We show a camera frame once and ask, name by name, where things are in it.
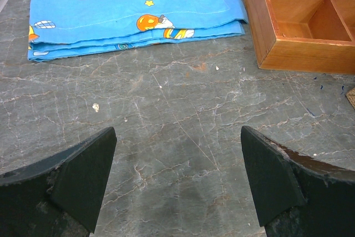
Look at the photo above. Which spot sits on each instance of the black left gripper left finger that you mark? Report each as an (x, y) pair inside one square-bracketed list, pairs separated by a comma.
[(60, 195)]

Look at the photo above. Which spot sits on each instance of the brown canvas bag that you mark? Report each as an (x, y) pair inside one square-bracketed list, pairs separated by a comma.
[(350, 95)]

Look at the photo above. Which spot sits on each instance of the blue patterned cloth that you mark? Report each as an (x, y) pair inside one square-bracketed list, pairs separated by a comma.
[(69, 28)]

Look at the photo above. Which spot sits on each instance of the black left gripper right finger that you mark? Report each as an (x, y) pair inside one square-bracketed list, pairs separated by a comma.
[(294, 194)]

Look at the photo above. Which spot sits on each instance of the orange compartment tray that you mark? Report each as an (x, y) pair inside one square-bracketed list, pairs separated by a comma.
[(303, 35)]

